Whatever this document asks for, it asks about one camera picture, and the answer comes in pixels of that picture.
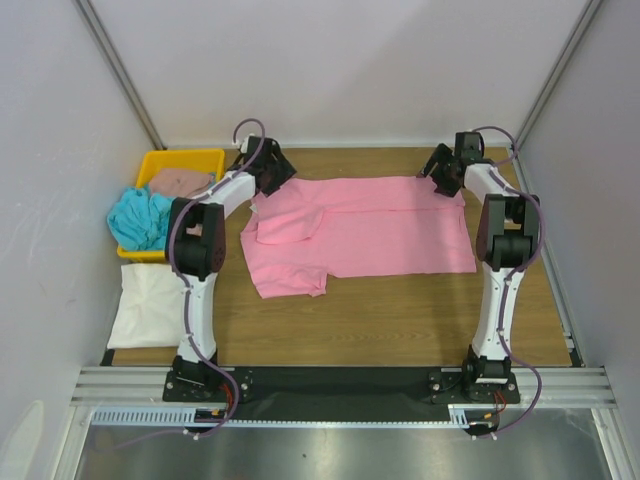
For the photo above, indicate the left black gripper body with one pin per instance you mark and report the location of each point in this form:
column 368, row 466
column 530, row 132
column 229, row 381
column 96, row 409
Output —
column 266, row 168

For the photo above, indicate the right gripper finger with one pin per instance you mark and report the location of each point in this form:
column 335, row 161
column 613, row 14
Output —
column 439, row 159
column 447, row 184

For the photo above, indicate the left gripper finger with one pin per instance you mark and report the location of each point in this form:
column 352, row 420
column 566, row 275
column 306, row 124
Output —
column 268, row 182
column 281, row 169

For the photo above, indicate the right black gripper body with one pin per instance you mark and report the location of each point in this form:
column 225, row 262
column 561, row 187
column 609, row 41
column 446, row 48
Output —
column 441, row 177

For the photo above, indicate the pink t shirt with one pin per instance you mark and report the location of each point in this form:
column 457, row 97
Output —
column 310, row 230

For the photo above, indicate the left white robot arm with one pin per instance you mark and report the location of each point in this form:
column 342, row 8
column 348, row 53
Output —
column 196, row 250

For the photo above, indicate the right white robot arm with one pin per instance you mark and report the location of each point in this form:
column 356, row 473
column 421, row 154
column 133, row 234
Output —
column 509, row 238

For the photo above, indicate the yellow plastic bin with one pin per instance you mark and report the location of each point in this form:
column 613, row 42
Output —
column 211, row 161

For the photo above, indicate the mauve t shirt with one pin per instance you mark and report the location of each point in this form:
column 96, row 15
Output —
column 178, row 182

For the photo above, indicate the turquoise t shirt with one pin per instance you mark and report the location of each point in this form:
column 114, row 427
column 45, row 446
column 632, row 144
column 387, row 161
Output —
column 139, row 220

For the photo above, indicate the folded white t shirt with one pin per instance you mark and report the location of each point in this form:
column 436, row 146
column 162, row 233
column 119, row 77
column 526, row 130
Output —
column 149, row 313

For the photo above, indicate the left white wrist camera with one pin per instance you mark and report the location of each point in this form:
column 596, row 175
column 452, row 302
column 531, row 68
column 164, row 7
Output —
column 243, row 145

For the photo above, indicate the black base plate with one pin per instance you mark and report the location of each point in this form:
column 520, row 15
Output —
column 357, row 389

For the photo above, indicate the grey slotted cable duct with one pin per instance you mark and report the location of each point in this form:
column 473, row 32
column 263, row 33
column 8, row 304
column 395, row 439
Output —
column 438, row 416

